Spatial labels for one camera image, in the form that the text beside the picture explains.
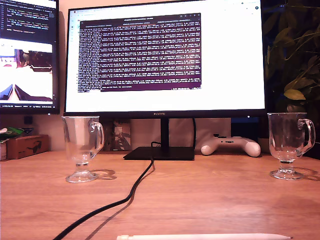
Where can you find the small footed glass cup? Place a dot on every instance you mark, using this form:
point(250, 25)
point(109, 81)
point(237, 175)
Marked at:
point(82, 147)
point(286, 145)

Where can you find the white pen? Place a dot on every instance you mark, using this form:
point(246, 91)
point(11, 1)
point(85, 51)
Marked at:
point(200, 237)

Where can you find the patterned card box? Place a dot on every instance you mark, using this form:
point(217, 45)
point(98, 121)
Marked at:
point(120, 136)

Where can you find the white game controller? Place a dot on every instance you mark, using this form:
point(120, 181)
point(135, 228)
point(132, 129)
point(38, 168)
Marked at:
point(232, 145)

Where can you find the large black Huawei monitor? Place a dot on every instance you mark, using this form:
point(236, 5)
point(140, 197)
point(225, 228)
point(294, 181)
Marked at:
point(225, 62)

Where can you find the cardboard box with sunglasses print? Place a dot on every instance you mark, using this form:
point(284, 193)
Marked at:
point(25, 146)

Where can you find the black monitor with code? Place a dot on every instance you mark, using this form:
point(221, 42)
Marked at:
point(27, 70)

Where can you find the green snack packet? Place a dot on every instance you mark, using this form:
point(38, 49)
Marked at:
point(10, 132)

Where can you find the green leafy plant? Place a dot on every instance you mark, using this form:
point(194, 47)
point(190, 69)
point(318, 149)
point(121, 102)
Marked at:
point(295, 50)

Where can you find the small white box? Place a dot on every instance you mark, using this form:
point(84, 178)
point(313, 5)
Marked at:
point(3, 151)

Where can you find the small black wall socket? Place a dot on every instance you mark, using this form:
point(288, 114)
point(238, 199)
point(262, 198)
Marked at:
point(28, 120)

